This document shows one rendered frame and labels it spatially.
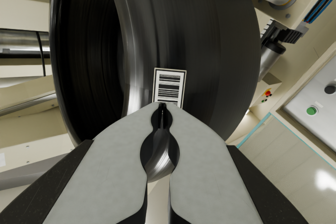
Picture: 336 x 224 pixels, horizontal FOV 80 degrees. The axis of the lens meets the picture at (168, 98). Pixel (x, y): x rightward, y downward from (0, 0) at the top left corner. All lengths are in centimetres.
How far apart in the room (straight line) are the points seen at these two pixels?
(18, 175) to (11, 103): 202
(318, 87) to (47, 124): 106
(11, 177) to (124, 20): 271
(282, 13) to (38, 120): 90
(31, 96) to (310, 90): 107
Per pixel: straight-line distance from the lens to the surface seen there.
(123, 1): 30
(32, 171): 292
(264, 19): 68
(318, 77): 93
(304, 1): 54
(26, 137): 92
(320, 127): 96
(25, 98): 93
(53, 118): 98
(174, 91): 26
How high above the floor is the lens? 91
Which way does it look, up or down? 34 degrees up
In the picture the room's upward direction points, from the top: 153 degrees counter-clockwise
